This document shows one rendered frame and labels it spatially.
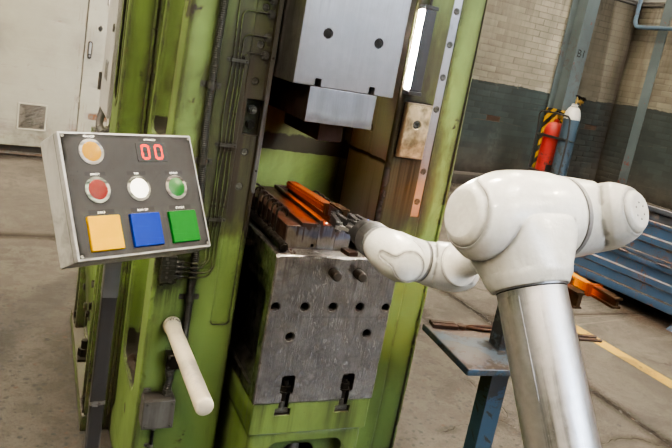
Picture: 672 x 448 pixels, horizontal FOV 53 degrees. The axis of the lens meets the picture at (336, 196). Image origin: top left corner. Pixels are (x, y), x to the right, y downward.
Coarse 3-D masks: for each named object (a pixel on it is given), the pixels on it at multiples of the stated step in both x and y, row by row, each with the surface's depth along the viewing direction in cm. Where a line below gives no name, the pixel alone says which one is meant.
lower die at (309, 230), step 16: (256, 192) 218; (272, 192) 217; (288, 208) 200; (304, 208) 200; (272, 224) 195; (288, 224) 186; (304, 224) 187; (320, 224) 189; (288, 240) 186; (304, 240) 188; (320, 240) 190; (336, 240) 192
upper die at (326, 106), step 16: (272, 80) 206; (272, 96) 204; (288, 96) 192; (304, 96) 180; (320, 96) 179; (336, 96) 181; (352, 96) 182; (368, 96) 184; (288, 112) 191; (304, 112) 179; (320, 112) 180; (336, 112) 182; (352, 112) 184; (368, 112) 186; (368, 128) 187
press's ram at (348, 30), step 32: (288, 0) 183; (320, 0) 172; (352, 0) 175; (384, 0) 179; (288, 32) 181; (320, 32) 174; (352, 32) 178; (384, 32) 181; (288, 64) 179; (320, 64) 177; (352, 64) 180; (384, 64) 184; (384, 96) 186
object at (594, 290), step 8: (576, 280) 192; (584, 280) 191; (584, 288) 188; (592, 288) 186; (600, 288) 184; (592, 296) 185; (600, 296) 183; (608, 296) 179; (616, 296) 179; (608, 304) 179; (616, 304) 178
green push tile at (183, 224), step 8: (168, 216) 155; (176, 216) 156; (184, 216) 157; (192, 216) 159; (176, 224) 155; (184, 224) 157; (192, 224) 158; (176, 232) 154; (184, 232) 156; (192, 232) 158; (176, 240) 154; (184, 240) 155; (192, 240) 157
